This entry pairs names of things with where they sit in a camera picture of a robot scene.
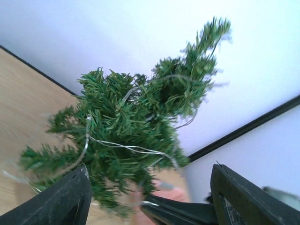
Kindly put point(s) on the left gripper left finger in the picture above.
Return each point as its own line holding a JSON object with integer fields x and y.
{"x": 66, "y": 202}

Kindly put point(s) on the pink plastic basket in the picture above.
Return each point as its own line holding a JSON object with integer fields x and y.
{"x": 139, "y": 218}

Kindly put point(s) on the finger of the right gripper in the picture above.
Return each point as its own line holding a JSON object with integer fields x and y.
{"x": 162, "y": 211}

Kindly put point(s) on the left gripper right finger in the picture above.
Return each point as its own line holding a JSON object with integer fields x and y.
{"x": 238, "y": 201}

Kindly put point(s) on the small green christmas tree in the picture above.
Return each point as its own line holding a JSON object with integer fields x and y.
{"x": 131, "y": 117}

